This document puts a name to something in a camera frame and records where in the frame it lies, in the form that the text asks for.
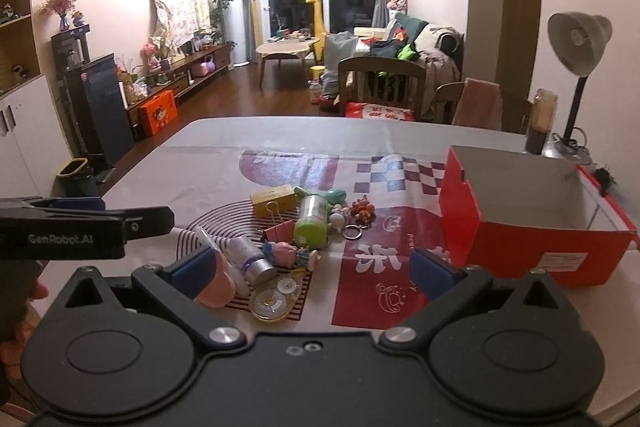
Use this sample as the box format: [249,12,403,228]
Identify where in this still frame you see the white storage cabinet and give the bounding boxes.
[1,75,72,198]

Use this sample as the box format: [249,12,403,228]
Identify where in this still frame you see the red dragon keychain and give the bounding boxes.
[349,195,376,225]

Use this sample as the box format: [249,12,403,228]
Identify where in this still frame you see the black yellow trash bin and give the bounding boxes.
[56,157,98,197]

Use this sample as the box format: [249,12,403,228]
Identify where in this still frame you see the red white patterned table mat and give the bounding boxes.
[164,148,601,333]

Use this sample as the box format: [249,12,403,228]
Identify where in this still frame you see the grey desk lamp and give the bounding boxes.
[547,12,613,158]

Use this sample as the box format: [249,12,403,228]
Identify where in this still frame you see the yellow small box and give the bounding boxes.
[250,184,297,219]

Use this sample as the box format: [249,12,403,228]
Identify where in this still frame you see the pink binder clip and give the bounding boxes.
[262,200,295,244]

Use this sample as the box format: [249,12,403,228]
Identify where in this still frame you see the green cylindrical bottle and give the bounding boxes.
[293,195,329,249]

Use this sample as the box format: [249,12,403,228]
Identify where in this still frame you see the black power plug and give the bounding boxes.
[593,167,615,197]

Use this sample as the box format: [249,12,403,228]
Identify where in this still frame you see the sofa piled with clothes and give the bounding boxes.
[355,14,464,114]

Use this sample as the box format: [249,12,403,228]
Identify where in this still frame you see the silver cylindrical bottle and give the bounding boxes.
[224,236,278,288]

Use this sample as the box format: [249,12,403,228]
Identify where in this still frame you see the wooden tv console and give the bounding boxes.
[125,43,231,112]

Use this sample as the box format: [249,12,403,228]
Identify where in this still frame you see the teal egg-shaped toy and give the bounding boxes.
[294,186,347,206]

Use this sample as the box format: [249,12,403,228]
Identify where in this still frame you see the orange gift box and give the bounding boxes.
[139,90,178,136]

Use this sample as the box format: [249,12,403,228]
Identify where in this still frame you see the glass jar dark contents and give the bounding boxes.
[525,88,558,155]

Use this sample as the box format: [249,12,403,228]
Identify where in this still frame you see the red printed rice bag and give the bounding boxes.
[345,102,414,121]

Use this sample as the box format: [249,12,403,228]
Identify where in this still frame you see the chair with pink towel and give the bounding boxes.
[433,78,532,134]

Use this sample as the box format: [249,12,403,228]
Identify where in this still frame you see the wooden dining chair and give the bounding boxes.
[337,56,426,119]

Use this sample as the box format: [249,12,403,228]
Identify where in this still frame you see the pink pig figurine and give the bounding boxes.
[262,242,321,272]

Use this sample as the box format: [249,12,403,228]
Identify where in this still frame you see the white bunny keychain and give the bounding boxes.
[328,204,350,233]

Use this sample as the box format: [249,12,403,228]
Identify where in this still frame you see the yellow giraffe toy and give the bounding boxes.
[306,0,326,63]

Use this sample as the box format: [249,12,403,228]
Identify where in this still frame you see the wooden coffee table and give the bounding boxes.
[256,37,320,88]

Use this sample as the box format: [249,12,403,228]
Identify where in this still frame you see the red cardboard box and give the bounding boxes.
[439,145,637,287]

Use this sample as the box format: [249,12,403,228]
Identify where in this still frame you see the black water dispenser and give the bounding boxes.
[51,24,134,166]

